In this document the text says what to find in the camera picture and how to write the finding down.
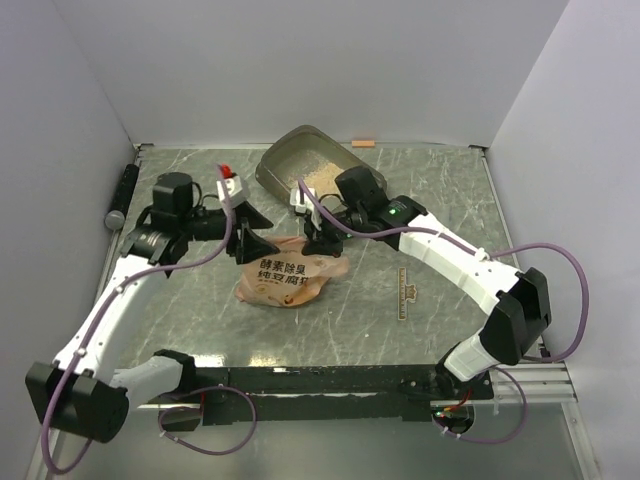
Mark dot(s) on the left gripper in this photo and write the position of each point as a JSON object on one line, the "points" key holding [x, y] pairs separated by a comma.
{"points": [[250, 247]]}

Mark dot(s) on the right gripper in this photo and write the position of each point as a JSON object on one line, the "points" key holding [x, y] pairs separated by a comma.
{"points": [[320, 242]]}

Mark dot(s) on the pink cat litter bag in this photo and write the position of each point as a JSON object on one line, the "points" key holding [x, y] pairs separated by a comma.
{"points": [[288, 279]]}

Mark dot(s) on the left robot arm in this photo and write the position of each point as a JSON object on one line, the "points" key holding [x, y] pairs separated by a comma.
{"points": [[82, 391]]}

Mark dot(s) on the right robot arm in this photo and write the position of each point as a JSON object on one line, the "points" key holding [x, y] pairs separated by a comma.
{"points": [[515, 302]]}

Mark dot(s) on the clean litter granules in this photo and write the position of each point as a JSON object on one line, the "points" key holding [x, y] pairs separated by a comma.
{"points": [[322, 179]]}

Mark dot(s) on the grey plastic litter box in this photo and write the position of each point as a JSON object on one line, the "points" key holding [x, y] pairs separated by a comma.
{"points": [[299, 152]]}

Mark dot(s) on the small orange block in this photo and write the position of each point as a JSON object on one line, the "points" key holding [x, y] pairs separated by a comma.
{"points": [[363, 144]]}

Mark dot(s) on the black cylinder with grey cap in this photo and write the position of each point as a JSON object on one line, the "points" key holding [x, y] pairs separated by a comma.
{"points": [[119, 206]]}

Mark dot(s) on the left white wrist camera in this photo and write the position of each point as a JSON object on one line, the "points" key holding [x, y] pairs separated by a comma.
{"points": [[232, 188]]}

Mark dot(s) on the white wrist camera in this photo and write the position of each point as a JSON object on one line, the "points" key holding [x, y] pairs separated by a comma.
{"points": [[232, 188], [303, 206]]}

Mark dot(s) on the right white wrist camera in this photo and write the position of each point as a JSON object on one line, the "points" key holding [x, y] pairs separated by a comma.
{"points": [[303, 206]]}

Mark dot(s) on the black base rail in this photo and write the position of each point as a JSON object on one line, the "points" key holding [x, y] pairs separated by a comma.
{"points": [[298, 393]]}

